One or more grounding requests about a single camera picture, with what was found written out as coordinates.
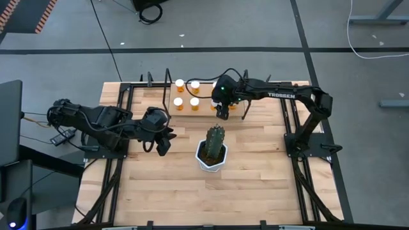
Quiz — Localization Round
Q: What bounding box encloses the black equipment box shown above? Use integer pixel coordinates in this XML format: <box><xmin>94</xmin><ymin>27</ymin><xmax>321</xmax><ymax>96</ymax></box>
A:
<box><xmin>132</xmin><ymin>0</ymin><xmax>170</xmax><ymax>12</ymax></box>

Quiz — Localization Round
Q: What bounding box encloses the wooden shelf black metal frame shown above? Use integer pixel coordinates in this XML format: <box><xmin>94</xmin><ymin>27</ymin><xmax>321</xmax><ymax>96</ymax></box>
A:
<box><xmin>162</xmin><ymin>68</ymin><xmax>251</xmax><ymax>121</ymax></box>

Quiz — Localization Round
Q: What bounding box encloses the green cactus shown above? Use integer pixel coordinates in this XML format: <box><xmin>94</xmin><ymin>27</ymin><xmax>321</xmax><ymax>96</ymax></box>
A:
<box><xmin>204</xmin><ymin>123</ymin><xmax>226</xmax><ymax>160</ymax></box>

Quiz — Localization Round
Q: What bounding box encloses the black power adapter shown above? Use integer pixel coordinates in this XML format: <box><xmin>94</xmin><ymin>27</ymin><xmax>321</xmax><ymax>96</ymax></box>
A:
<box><xmin>50</xmin><ymin>128</ymin><xmax>76</xmax><ymax>147</ymax></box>

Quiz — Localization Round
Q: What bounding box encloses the black flat screen panel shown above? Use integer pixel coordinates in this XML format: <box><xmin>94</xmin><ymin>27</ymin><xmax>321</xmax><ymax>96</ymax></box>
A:
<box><xmin>0</xmin><ymin>79</ymin><xmax>24</xmax><ymax>167</ymax></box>

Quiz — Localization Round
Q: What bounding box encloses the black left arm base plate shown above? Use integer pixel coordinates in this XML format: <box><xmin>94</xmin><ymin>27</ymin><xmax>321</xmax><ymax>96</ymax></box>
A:
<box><xmin>83</xmin><ymin>145</ymin><xmax>129</xmax><ymax>160</ymax></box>

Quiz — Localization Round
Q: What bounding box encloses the orange bottle with green capsules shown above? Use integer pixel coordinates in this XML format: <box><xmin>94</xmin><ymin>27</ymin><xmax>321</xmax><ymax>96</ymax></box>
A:
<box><xmin>189</xmin><ymin>96</ymin><xmax>201</xmax><ymax>112</ymax></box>

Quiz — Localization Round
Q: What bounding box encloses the white hexagonal planter pot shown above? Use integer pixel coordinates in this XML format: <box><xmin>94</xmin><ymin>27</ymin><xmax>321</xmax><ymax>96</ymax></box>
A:
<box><xmin>195</xmin><ymin>139</ymin><xmax>228</xmax><ymax>173</ymax></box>

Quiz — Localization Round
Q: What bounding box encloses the black metal table frame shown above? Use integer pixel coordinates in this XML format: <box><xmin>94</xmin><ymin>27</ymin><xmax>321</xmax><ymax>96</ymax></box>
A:
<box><xmin>75</xmin><ymin>81</ymin><xmax>344</xmax><ymax>226</ymax></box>

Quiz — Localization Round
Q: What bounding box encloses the white floor cable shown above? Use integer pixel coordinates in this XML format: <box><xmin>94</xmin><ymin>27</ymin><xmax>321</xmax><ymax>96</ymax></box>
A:
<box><xmin>346</xmin><ymin>0</ymin><xmax>409</xmax><ymax>60</ymax></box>

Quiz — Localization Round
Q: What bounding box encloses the orange cable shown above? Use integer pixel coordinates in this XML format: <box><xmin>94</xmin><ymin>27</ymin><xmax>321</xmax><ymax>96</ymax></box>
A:
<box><xmin>24</xmin><ymin>116</ymin><xmax>52</xmax><ymax>128</ymax></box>

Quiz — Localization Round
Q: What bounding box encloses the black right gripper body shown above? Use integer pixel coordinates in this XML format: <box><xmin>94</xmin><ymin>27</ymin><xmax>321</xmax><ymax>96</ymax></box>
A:
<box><xmin>211</xmin><ymin>74</ymin><xmax>247</xmax><ymax>108</ymax></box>

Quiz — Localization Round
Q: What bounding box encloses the black computer mouse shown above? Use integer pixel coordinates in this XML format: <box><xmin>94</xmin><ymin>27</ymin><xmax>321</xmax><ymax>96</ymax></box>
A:
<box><xmin>6</xmin><ymin>197</ymin><xmax>29</xmax><ymax>230</ymax></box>

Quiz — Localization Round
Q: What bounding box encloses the grey metal table foot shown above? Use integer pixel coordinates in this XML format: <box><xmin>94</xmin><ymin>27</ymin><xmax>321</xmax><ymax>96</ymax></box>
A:
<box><xmin>379</xmin><ymin>100</ymin><xmax>409</xmax><ymax>108</ymax></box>
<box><xmin>349</xmin><ymin>0</ymin><xmax>409</xmax><ymax>26</ymax></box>

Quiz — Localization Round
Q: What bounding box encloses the thin black cable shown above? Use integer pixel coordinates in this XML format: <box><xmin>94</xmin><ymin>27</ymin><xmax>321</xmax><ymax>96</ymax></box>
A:
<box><xmin>89</xmin><ymin>0</ymin><xmax>123</xmax><ymax>81</ymax></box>

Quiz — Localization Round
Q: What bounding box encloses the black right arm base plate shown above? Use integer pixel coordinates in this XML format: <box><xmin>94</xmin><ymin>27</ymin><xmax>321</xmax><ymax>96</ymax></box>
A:
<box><xmin>284</xmin><ymin>132</ymin><xmax>343</xmax><ymax>158</ymax></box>

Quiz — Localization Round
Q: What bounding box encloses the black mat orange striped border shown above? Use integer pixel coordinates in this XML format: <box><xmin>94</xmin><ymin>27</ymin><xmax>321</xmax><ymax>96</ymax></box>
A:
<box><xmin>0</xmin><ymin>0</ymin><xmax>58</xmax><ymax>35</ymax></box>

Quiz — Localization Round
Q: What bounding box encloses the black desk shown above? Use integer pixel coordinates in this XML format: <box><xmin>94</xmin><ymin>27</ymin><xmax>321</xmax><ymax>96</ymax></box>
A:
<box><xmin>0</xmin><ymin>145</ymin><xmax>86</xmax><ymax>230</ymax></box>

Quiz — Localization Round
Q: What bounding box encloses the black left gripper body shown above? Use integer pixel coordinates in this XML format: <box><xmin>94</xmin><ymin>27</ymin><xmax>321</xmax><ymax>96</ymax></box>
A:
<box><xmin>139</xmin><ymin>107</ymin><xmax>170</xmax><ymax>142</ymax></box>

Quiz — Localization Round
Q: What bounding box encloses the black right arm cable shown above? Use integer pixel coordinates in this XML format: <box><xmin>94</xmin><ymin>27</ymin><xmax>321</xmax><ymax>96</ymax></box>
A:
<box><xmin>185</xmin><ymin>67</ymin><xmax>244</xmax><ymax>100</ymax></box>

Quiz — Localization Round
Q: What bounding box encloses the coiled black cable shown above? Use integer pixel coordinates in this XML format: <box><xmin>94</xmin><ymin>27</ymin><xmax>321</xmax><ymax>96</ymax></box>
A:
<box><xmin>138</xmin><ymin>3</ymin><xmax>164</xmax><ymax>26</ymax></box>

